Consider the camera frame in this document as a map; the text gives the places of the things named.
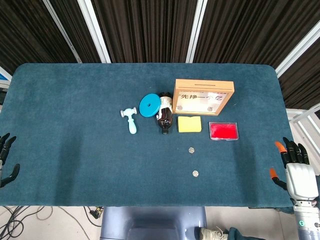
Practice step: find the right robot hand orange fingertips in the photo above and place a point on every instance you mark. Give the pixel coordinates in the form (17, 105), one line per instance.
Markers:
(301, 180)

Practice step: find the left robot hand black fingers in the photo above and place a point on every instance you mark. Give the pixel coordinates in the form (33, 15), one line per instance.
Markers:
(5, 146)

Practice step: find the silver metal coin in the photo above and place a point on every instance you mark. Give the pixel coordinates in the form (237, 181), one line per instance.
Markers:
(179, 107)
(195, 173)
(191, 150)
(210, 109)

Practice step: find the yellow sponge green base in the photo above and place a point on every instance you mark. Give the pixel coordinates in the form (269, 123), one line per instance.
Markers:
(189, 124)

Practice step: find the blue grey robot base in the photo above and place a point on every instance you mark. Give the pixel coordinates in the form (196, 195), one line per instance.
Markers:
(152, 222)

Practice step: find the wooden coin box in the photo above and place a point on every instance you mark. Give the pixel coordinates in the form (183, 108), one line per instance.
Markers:
(202, 86)

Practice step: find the white blue board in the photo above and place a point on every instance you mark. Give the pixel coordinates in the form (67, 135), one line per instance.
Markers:
(3, 80)

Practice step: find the blue denim trouser leg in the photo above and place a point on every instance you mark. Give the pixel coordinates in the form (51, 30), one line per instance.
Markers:
(247, 235)

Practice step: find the red clear plastic card case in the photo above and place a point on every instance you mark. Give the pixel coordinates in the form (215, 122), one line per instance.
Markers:
(223, 131)

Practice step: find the teal velvet tablecloth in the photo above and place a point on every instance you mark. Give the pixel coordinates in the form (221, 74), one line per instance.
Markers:
(100, 155)

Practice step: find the white sneaker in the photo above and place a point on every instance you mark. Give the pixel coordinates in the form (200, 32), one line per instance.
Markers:
(212, 234)

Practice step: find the black power plug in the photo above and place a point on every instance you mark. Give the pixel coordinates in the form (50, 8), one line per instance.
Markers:
(95, 213)

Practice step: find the light blue toy hammer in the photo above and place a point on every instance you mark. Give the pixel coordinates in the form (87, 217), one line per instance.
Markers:
(131, 125)

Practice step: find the blue round disc with hole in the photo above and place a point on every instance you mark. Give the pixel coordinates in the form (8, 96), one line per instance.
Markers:
(147, 108)

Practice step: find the brown glass bottle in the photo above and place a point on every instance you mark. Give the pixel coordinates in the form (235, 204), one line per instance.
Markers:
(165, 117)

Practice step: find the dark brown pleated curtain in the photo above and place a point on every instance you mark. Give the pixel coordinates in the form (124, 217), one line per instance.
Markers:
(150, 30)

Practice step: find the white metal frame rack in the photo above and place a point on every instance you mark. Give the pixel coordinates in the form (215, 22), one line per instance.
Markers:
(305, 117)

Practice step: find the thin grey metal post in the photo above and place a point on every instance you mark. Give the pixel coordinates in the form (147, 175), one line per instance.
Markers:
(63, 32)

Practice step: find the white metal post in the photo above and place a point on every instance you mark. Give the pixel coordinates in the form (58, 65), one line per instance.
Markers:
(94, 31)
(297, 51)
(196, 31)

